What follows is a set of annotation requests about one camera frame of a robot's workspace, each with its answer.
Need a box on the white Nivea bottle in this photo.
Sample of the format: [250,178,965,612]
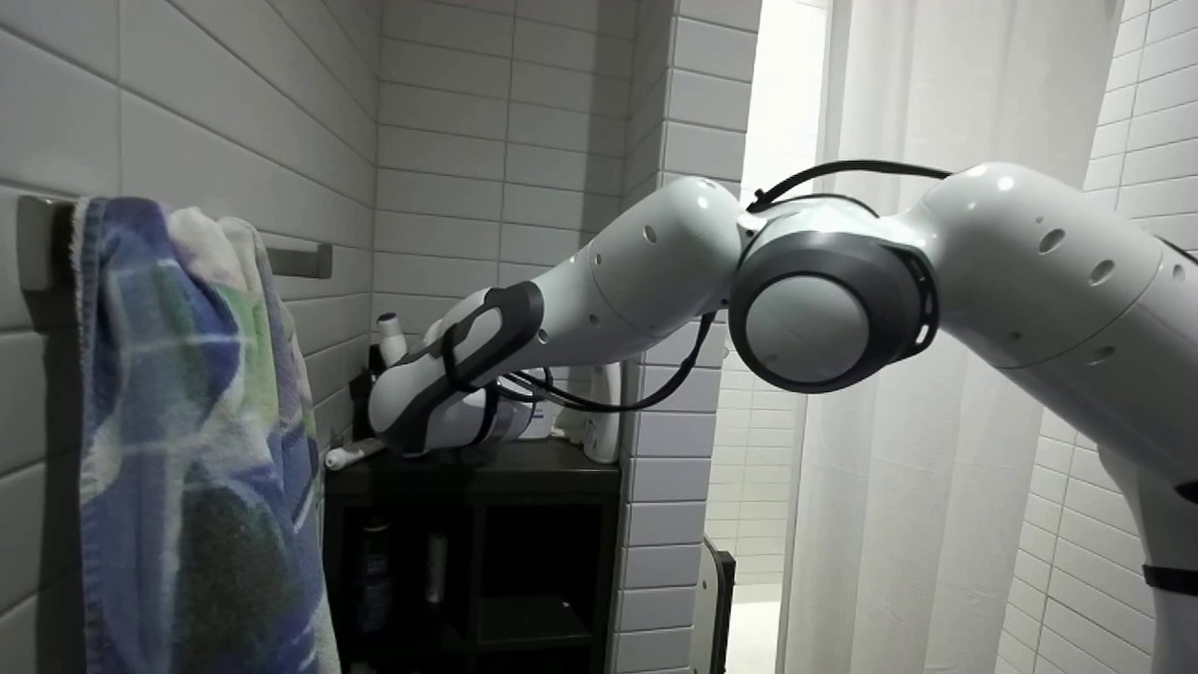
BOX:
[371,312,411,369]

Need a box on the plain black bottle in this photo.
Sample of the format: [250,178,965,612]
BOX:
[353,342,385,441]

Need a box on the slim pale bottle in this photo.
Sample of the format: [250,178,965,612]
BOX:
[425,533,449,612]

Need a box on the dark blue bottle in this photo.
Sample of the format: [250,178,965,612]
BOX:
[353,522,396,642]

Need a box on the black shelf unit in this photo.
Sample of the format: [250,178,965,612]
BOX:
[321,433,626,674]

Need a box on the white tube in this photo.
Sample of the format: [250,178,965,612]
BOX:
[321,440,395,476]

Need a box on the white board with black rim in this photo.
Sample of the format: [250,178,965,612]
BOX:
[689,535,743,674]

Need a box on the grey towel bar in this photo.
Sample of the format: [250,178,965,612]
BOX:
[13,193,338,334]

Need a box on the white shower curtain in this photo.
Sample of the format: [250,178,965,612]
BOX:
[778,0,1129,674]

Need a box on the blue green white towel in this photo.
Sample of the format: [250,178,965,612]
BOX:
[73,193,345,674]

